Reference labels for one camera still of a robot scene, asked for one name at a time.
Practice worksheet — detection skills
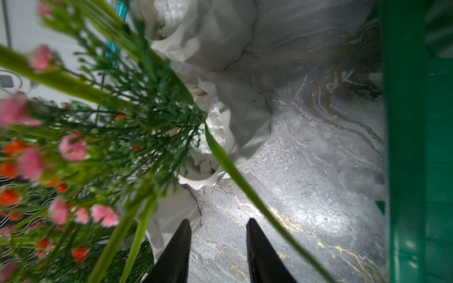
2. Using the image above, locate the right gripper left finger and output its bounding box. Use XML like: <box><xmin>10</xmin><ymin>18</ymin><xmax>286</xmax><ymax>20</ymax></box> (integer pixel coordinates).
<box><xmin>142</xmin><ymin>219</ymin><xmax>192</xmax><ymax>283</ymax></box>

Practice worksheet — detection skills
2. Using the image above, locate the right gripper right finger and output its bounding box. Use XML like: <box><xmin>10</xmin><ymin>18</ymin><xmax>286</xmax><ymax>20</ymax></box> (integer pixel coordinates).
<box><xmin>246</xmin><ymin>218</ymin><xmax>296</xmax><ymax>283</ymax></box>

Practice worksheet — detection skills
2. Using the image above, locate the pink flower plant pot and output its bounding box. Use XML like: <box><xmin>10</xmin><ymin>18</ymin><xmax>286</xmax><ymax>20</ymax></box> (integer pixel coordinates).
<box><xmin>0</xmin><ymin>21</ymin><xmax>337</xmax><ymax>283</ymax></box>

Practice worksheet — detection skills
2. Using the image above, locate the green grass potted plant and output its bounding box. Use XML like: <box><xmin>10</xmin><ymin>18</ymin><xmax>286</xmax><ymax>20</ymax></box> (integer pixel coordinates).
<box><xmin>75</xmin><ymin>1</ymin><xmax>257</xmax><ymax>70</ymax></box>

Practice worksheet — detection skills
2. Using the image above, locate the red flower potted plant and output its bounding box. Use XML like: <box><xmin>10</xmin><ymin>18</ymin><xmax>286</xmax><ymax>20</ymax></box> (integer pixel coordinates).
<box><xmin>1</xmin><ymin>132</ymin><xmax>198</xmax><ymax>283</ymax></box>

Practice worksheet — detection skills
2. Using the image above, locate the green plastic storage tray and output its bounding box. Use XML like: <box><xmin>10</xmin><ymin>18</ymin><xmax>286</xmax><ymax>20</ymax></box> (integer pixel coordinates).
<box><xmin>370</xmin><ymin>1</ymin><xmax>453</xmax><ymax>283</ymax></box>

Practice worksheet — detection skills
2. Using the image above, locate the white box brown lid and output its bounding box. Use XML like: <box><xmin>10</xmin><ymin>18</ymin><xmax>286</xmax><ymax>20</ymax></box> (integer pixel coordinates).
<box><xmin>1</xmin><ymin>1</ymin><xmax>122</xmax><ymax>112</ymax></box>

